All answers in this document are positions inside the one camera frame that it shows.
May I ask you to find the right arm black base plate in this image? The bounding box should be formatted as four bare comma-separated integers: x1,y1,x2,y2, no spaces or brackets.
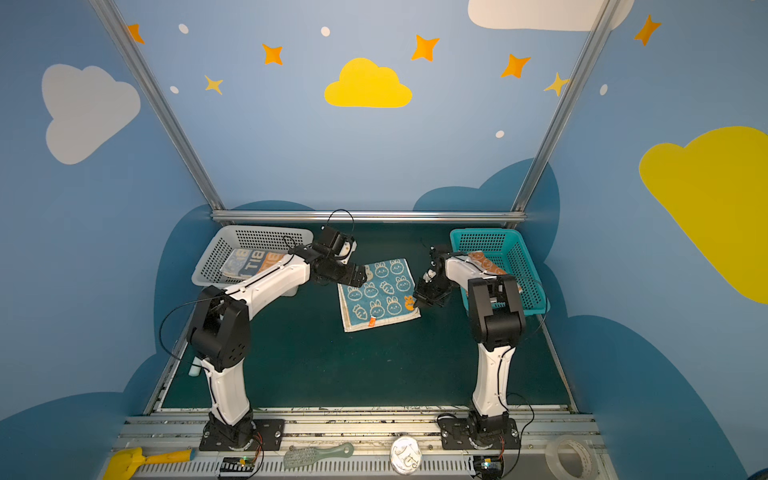
436,413,521,450

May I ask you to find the aluminium frame right post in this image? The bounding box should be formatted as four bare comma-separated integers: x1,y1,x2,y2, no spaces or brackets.
504,0,622,229

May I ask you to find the light blue plastic spoon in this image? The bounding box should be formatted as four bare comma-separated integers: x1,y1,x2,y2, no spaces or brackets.
188,357,202,377

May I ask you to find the clear tape roll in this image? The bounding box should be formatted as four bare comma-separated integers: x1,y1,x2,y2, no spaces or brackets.
545,435,598,480

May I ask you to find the aluminium front rail bed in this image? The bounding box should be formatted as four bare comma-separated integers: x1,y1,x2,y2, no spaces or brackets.
110,405,617,479

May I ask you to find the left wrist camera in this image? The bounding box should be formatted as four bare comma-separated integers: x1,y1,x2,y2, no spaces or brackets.
316,226,356,263

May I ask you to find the aluminium frame back rail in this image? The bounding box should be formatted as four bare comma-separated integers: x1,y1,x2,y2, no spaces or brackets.
211,210,526,224

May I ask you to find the orange swirl pattern towel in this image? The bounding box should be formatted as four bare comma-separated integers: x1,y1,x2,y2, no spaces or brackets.
468,251,507,275

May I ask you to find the bunny face pattern towel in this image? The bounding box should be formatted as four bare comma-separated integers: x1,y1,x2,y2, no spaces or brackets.
338,258,421,333

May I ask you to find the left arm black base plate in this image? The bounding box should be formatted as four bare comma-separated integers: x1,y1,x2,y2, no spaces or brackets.
199,415,285,452

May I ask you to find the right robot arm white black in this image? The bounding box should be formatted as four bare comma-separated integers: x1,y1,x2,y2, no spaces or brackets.
413,253,526,433

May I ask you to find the rabbit letter striped towel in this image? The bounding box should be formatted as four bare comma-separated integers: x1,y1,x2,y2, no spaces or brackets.
219,248,285,281

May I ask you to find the round silver tin lid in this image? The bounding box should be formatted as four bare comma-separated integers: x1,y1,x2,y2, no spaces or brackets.
390,435,422,475

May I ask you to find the left small circuit board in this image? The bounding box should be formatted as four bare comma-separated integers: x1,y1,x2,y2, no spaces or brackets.
216,457,257,480

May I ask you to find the white perforated plastic basket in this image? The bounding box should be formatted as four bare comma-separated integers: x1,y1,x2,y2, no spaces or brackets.
191,225,313,288

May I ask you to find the pale green hair brush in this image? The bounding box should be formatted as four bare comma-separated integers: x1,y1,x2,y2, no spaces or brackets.
282,442,355,470

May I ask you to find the small circuit board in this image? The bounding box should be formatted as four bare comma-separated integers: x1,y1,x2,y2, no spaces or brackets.
216,457,257,480
471,456,505,480

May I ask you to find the aluminium frame post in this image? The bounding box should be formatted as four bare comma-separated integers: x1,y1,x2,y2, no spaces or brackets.
89,0,234,226
504,0,622,229

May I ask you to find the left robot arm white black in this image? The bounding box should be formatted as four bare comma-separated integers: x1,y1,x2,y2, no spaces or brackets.
187,251,367,426

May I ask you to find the teal perforated plastic basket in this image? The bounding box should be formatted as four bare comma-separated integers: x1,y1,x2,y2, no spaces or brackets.
449,228,550,316

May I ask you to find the right small circuit board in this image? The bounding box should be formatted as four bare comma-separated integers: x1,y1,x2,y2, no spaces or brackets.
471,456,505,480

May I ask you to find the aluminium frame left post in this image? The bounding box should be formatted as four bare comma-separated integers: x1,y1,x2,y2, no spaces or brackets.
89,0,234,226

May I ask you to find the yellow toy shovel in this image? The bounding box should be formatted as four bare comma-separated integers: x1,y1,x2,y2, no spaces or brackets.
103,447,194,480

